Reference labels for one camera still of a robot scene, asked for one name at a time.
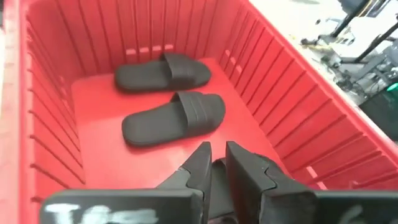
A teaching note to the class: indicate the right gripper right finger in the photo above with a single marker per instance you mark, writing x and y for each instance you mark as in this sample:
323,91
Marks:
258,193

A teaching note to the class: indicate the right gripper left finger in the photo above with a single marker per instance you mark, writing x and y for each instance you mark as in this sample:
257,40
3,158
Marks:
199,174

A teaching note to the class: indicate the black rubber slide sandal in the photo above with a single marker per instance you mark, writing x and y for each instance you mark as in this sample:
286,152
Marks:
155,124
140,76

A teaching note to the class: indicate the red plastic bin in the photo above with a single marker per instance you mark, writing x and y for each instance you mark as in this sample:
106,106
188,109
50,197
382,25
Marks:
102,155

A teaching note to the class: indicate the black storage box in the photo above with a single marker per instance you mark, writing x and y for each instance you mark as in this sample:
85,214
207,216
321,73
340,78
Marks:
382,115

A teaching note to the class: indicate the grey metal equipment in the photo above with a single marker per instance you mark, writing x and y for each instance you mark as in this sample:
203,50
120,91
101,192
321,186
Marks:
373,68

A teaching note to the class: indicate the teal item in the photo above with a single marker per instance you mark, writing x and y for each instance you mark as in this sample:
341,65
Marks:
393,87

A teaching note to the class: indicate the black metal stand leg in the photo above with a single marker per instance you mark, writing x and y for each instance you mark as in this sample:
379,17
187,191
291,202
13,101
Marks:
376,46
348,20

